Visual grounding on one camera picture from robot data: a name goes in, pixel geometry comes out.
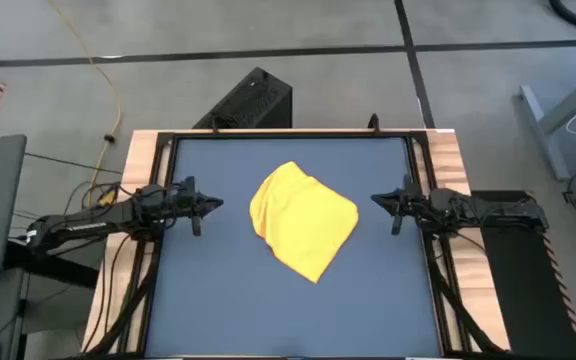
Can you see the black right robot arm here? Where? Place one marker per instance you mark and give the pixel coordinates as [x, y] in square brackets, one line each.
[498, 207]

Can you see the yellow microfibre towel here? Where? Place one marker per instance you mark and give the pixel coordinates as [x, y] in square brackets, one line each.
[303, 220]

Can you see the blue-grey table mat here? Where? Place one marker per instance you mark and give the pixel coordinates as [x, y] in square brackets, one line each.
[218, 300]

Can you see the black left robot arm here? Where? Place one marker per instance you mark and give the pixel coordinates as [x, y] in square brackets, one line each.
[78, 225]

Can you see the black stand bar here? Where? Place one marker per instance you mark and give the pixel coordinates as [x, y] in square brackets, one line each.
[53, 265]

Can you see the black metal table frame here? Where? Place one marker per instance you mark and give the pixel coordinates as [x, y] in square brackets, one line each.
[293, 134]

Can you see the black computer tower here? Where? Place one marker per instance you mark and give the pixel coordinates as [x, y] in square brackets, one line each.
[253, 100]

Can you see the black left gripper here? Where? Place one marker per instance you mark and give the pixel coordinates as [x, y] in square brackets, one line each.
[180, 204]

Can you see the grey desk leg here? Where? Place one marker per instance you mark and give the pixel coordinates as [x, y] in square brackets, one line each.
[543, 132]

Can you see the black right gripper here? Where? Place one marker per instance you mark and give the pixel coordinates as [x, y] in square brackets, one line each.
[410, 205]

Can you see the black frame clamp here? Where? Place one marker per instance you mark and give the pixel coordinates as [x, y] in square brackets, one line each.
[374, 124]
[214, 129]

